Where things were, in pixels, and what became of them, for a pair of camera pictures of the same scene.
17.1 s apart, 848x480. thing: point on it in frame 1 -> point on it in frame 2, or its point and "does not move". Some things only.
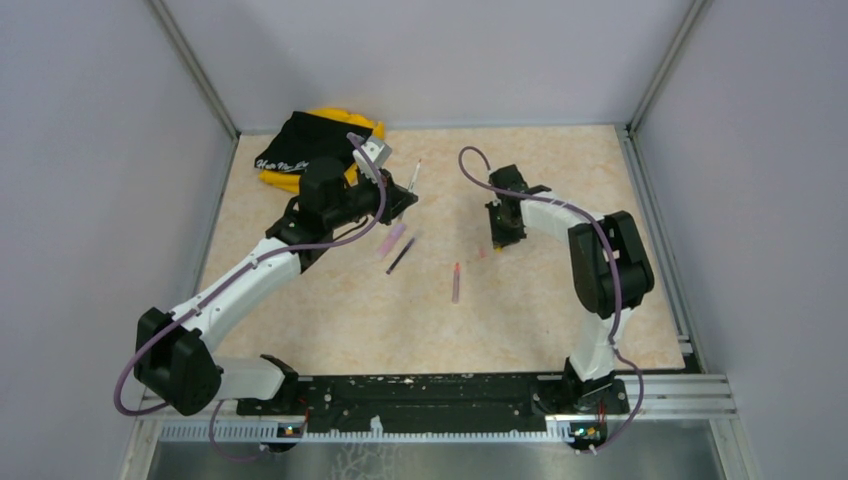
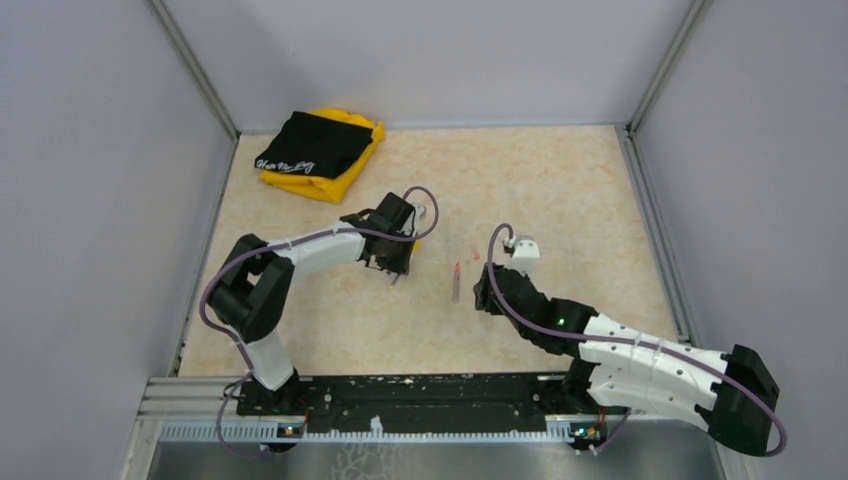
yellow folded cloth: [291, 182] does not move
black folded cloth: [306, 137] does not move
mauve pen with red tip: [456, 284] does not move
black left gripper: [397, 198] -> [400, 265]
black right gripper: [500, 238] -> [484, 300]
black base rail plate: [443, 402] does not move
